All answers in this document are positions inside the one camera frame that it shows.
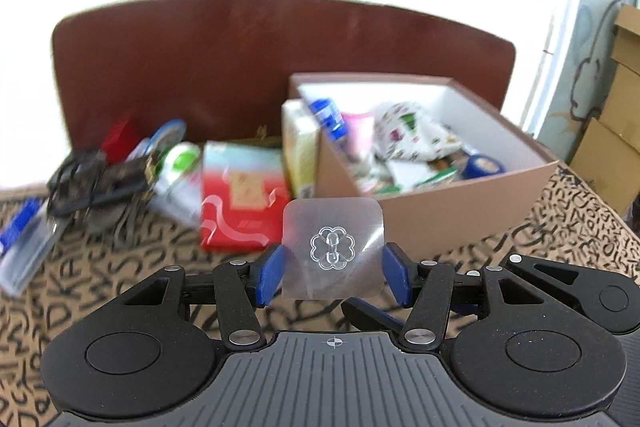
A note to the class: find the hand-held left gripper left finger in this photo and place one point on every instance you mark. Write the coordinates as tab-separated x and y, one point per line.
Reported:
270	274

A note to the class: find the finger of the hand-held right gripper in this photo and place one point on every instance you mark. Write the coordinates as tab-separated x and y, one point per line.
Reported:
372	317
590	297

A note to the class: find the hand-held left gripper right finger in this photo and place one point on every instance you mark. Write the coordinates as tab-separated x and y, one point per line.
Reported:
397	279

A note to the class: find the clear plastic adhesive hook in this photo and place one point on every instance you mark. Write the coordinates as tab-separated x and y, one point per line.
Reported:
332	227

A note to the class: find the brown cardboard storage box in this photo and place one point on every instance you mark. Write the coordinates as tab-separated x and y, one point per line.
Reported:
450	212

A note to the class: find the blue tape roll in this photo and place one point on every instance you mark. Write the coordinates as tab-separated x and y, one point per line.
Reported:
482	166

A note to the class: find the white printed cloth pouch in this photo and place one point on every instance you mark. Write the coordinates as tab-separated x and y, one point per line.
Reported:
415	132

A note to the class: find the white green round container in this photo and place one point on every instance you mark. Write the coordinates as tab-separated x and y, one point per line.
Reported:
177	172

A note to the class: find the clear container with blue rim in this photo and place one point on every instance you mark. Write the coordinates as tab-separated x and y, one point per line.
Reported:
165	134

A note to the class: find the red patterned gift box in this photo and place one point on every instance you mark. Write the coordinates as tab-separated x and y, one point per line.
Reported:
240	207

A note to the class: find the green white packet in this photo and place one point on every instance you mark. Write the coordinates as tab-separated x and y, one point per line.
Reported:
425	177

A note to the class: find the white yellow medicine box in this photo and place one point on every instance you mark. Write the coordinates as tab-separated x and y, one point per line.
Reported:
300	147

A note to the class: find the pink plastic item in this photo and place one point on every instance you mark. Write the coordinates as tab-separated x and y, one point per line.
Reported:
360	134

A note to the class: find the black belt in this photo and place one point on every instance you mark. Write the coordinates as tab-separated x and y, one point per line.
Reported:
120	222

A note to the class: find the stacked cardboard cartons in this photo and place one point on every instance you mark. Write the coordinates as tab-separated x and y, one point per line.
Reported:
615	132

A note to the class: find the blue white bottle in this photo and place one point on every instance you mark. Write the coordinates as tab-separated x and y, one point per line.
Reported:
327	117

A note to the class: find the tan letter print blanket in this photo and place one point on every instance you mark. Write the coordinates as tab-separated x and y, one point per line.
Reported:
100	267

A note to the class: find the small red box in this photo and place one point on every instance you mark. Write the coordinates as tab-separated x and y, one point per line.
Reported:
120	139

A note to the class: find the blue white small packet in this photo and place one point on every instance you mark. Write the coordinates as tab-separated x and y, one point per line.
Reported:
25	237

